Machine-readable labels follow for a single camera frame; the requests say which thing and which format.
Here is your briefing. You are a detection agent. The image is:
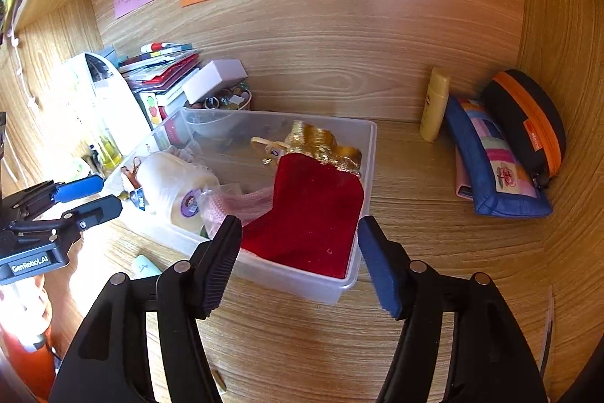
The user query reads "clear glass bowl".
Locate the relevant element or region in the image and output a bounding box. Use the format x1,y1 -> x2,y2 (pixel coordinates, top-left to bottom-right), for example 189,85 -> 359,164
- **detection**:
182,108 -> 248,139

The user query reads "blue patchwork pencil pouch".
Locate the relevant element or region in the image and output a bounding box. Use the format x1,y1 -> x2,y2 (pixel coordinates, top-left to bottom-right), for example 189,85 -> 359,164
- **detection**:
444,96 -> 553,219

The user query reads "yellow green spray bottle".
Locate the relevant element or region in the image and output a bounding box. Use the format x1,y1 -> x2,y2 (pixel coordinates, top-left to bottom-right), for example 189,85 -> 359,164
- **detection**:
95,129 -> 123,172

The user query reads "stack of books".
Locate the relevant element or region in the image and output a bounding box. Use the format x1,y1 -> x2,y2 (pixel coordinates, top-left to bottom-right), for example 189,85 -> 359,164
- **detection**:
118,44 -> 201,128

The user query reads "clear plastic storage bin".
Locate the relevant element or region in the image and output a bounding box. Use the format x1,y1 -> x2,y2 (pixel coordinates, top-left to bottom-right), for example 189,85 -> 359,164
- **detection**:
124,107 -> 379,307

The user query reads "cream yellow lotion bottle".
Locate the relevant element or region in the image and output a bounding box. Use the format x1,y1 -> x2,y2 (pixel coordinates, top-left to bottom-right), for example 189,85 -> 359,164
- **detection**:
419,66 -> 450,142

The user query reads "pink notebook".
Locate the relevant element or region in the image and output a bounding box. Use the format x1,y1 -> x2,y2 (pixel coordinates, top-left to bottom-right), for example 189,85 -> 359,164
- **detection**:
455,147 -> 473,201

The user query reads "bowl of trinkets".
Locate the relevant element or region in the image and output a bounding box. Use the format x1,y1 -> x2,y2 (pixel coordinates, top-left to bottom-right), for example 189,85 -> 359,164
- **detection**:
185,83 -> 253,110

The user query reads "black orange zip case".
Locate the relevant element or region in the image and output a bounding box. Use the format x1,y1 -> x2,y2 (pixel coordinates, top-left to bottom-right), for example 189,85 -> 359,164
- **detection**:
481,69 -> 566,189

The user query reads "red velvet pouch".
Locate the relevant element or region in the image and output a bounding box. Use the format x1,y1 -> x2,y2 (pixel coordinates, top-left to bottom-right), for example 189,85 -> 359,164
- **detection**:
242,153 -> 364,279

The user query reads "small white box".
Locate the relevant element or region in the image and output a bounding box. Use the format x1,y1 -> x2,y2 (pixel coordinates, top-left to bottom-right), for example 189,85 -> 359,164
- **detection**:
182,59 -> 248,104

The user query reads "gold drawstring pouch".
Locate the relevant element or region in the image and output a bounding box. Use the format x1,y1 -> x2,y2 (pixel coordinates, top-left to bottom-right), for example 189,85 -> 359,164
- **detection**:
250,120 -> 362,177

